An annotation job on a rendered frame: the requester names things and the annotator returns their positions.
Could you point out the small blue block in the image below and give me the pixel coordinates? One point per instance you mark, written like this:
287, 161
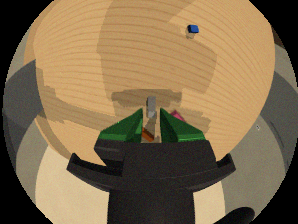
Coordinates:
193, 28

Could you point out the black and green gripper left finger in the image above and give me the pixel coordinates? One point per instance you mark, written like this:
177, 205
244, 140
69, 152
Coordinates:
125, 129

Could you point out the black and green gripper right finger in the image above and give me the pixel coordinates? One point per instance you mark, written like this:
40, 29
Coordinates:
177, 130

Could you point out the orange rod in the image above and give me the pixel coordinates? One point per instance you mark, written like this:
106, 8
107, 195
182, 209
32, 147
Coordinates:
148, 136

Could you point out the grey rod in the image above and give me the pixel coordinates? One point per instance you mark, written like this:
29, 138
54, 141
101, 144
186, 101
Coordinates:
151, 106

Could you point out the pink rod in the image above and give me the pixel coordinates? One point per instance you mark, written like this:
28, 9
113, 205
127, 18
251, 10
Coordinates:
176, 114

